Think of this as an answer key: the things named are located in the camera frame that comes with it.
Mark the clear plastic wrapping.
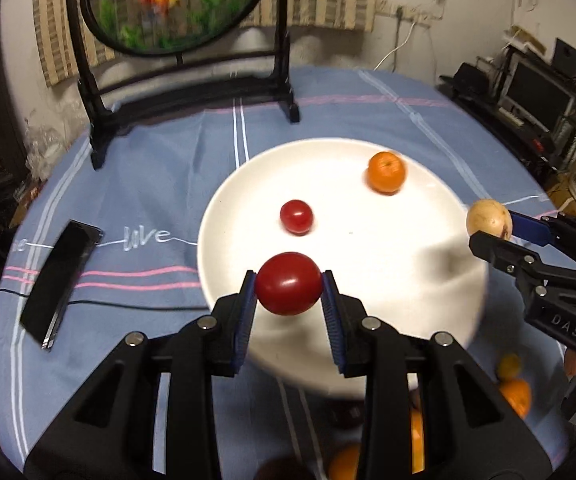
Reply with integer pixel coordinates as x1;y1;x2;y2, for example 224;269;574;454
25;117;91;186

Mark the orange mandarin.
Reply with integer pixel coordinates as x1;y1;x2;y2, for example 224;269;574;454
498;379;532;420
410;410;426;476
366;151;407;196
328;442;363;480

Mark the black equipment shelf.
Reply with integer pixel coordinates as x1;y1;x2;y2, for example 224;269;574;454
438;60;576;181

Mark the dark purple plum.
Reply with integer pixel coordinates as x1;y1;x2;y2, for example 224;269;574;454
330;402;369;431

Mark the black speaker box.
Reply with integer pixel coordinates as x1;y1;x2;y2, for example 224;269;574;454
552;37;576;79

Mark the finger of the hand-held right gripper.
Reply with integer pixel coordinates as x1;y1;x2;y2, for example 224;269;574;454
469;230;576;306
510;211;576;273

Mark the red cherry tomato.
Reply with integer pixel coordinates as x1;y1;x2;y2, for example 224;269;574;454
280;199;314;236
254;252;324;316

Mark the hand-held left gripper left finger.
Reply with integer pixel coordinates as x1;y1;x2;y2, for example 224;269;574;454
23;270;259;480

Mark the computer monitor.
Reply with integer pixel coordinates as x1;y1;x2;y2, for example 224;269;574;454
500;55;576;131

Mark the round fish screen black stand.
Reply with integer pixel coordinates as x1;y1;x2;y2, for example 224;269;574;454
65;0;301;171

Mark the thin black cable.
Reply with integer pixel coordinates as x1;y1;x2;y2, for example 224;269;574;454
0;287;209;311

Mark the black smartphone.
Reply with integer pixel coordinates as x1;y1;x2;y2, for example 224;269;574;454
19;220;105;352

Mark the blue striped tablecloth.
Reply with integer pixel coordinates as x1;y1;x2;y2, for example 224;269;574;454
0;65;568;480

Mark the pale peach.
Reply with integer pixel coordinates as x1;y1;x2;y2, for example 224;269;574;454
466;199;512;241

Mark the white wall cable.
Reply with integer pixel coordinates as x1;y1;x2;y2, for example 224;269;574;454
373;7;419;71

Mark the white round plate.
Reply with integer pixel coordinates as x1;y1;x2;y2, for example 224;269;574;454
197;137;491;401

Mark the white wall outlet strip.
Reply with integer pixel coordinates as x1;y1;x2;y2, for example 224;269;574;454
378;2;448;26

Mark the dark red plum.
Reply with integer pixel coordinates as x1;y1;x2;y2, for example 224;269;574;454
255;455;316;480

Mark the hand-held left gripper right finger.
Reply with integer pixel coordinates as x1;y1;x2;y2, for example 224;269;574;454
320;270;553;480

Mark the yellow-green round fruit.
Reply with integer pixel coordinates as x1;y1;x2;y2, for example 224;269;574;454
496;353;522;381

